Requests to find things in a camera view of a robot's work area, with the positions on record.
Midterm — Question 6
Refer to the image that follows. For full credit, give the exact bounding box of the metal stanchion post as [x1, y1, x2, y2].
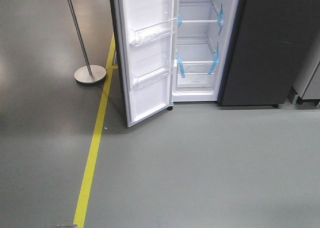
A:
[67, 0, 107, 84]

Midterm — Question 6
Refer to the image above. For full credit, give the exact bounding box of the white fridge interior body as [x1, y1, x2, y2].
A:
[172, 0, 240, 102]

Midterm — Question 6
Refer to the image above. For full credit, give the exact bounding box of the lower metal floor plate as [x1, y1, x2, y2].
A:
[53, 224, 78, 228]

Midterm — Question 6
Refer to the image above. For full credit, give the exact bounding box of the grey appliance at right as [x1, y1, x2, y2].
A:
[287, 61, 320, 108]

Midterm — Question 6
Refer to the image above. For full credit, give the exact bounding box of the open fridge door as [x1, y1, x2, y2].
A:
[110, 0, 178, 127]

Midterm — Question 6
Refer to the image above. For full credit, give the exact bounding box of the yellow floor tape line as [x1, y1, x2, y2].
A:
[73, 36, 117, 228]

